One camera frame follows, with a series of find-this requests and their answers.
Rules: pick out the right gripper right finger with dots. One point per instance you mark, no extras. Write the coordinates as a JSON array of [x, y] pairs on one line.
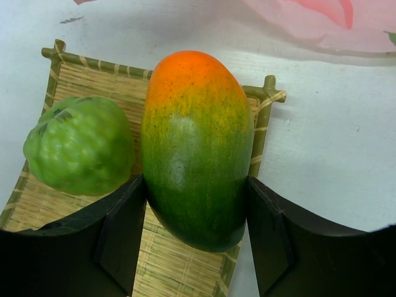
[[270, 244]]

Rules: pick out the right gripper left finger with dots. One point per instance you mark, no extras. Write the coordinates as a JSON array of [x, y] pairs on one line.
[[119, 242]]

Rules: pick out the green fake guava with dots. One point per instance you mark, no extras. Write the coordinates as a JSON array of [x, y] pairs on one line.
[[82, 146]]

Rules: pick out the green orange fake mango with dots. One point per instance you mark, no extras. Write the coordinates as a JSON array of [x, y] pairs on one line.
[[197, 134]]

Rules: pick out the pink plastic bag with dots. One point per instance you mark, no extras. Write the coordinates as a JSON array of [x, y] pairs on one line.
[[341, 32]]

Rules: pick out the woven bamboo mat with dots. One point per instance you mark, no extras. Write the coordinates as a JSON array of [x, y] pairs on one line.
[[164, 266]]

